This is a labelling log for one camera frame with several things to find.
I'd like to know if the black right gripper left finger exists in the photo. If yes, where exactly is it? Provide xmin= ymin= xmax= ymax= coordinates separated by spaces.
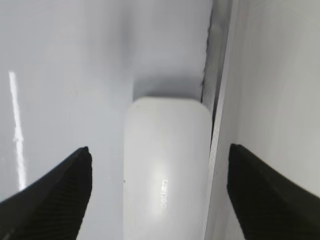
xmin=0 ymin=146 xmax=93 ymax=240

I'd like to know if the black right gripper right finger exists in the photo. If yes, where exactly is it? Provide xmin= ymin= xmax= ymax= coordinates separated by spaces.
xmin=227 ymin=143 xmax=320 ymax=240

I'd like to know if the white whiteboard eraser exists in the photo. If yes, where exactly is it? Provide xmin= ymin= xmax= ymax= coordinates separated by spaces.
xmin=123 ymin=97 xmax=212 ymax=240

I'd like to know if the white whiteboard with aluminium frame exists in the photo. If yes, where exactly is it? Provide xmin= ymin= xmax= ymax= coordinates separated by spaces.
xmin=0 ymin=0 xmax=233 ymax=240

